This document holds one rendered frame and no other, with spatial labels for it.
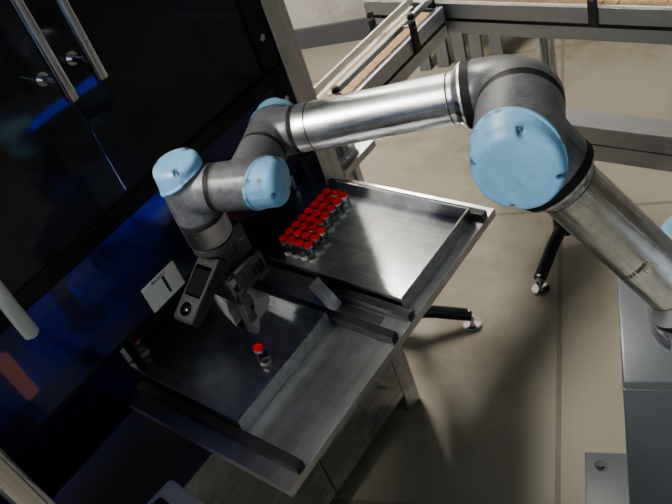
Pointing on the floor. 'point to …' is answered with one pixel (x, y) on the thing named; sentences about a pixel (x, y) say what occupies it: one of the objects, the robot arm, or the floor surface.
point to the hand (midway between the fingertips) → (245, 328)
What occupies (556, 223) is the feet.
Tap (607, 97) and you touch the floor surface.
